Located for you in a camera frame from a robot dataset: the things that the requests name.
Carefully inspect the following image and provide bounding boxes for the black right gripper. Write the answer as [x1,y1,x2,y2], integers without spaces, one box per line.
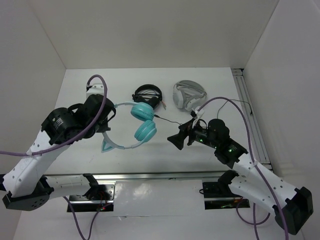
[166,117,218,150]

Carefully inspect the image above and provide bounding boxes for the teal cat ear headphones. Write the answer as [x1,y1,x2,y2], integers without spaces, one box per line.
[101,101,157,153]

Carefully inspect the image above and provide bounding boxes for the thin black audio cable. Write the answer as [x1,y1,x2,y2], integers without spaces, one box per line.
[154,98,254,126]

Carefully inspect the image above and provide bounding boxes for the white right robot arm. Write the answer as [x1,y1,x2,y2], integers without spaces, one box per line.
[167,118,314,235]

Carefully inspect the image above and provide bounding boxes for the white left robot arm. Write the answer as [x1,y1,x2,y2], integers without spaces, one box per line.
[0,94,116,211]

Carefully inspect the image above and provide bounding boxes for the black headphones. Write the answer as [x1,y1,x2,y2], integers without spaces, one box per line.
[132,84,167,110]

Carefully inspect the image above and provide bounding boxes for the white gaming headset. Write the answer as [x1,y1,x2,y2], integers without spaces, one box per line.
[172,80,207,112]

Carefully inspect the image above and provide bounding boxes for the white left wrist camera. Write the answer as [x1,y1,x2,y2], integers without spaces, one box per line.
[85,83,106,102]

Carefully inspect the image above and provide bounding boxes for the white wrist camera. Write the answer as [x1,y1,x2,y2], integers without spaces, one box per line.
[190,106,205,127]
[85,83,106,102]

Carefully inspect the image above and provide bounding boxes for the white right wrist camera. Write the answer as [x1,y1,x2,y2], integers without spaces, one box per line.
[190,106,205,127]

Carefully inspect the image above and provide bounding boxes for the aluminium front rail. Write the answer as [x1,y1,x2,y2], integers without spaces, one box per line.
[44,171,226,187]

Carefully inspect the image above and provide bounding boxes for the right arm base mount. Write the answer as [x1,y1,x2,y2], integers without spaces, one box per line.
[199,170,250,210]

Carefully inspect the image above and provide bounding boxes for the purple left braided cable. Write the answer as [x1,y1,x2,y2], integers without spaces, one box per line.
[0,74,109,157]

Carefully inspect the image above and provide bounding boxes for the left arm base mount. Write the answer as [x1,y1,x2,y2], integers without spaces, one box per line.
[68,173,116,213]

